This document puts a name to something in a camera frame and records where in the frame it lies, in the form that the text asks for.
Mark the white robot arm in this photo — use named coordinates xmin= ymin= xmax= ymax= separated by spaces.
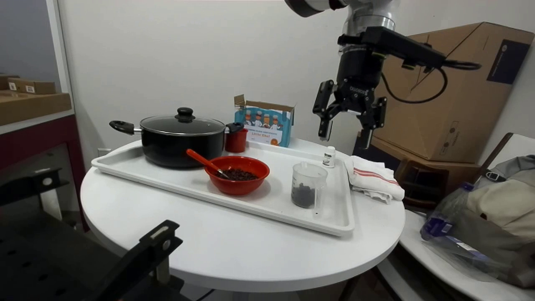
xmin=284 ymin=0 xmax=395 ymax=156

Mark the black camera cable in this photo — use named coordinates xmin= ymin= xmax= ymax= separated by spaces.
xmin=380 ymin=59 xmax=483 ymax=106

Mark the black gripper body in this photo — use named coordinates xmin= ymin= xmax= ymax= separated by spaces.
xmin=313 ymin=47 xmax=385 ymax=127

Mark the black glass pot lid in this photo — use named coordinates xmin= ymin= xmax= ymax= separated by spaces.
xmin=141 ymin=107 xmax=226 ymax=136

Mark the large brown cardboard box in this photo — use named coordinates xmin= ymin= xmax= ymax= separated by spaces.
xmin=373 ymin=22 xmax=534 ymax=162

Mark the small white bottle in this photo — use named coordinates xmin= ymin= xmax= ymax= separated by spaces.
xmin=323 ymin=146 xmax=336 ymax=169

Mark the wooden shelf with boxes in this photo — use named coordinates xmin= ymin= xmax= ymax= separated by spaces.
xmin=0 ymin=74 xmax=72 ymax=126

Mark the grey bag with cap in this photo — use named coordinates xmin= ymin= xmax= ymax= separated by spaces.
xmin=420 ymin=156 xmax=535 ymax=290

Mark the dark low cabinet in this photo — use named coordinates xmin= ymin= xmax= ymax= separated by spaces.
xmin=353 ymin=137 xmax=480 ymax=211

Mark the blue printed cardboard box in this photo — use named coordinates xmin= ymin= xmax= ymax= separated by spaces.
xmin=234 ymin=94 xmax=295 ymax=147

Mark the clear jar with beans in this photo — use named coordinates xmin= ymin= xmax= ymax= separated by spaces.
xmin=291 ymin=162 xmax=328 ymax=209

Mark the white red striped cloth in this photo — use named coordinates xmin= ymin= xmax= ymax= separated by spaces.
xmin=345 ymin=156 xmax=405 ymax=203

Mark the black metal clamp mount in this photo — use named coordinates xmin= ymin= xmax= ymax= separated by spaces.
xmin=91 ymin=219 xmax=188 ymax=301

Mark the black cooking pot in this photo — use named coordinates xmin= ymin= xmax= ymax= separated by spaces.
xmin=109 ymin=121 xmax=243 ymax=171

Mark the red plastic spoon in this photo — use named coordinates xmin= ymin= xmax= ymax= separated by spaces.
xmin=186 ymin=149 xmax=229 ymax=179

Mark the white side table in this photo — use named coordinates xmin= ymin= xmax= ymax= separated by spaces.
xmin=398 ymin=132 xmax=535 ymax=301

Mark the red cup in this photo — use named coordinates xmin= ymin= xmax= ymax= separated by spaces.
xmin=226 ymin=129 xmax=248 ymax=152

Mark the white plastic tray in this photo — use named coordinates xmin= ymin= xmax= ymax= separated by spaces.
xmin=92 ymin=142 xmax=355 ymax=238

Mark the white round table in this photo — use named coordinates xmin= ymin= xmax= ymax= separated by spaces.
xmin=79 ymin=137 xmax=408 ymax=295

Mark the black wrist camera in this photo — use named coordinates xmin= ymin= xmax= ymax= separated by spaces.
xmin=338 ymin=27 xmax=447 ymax=69

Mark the red plastic bowl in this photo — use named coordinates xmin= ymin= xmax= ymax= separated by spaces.
xmin=206 ymin=156 xmax=271 ymax=196

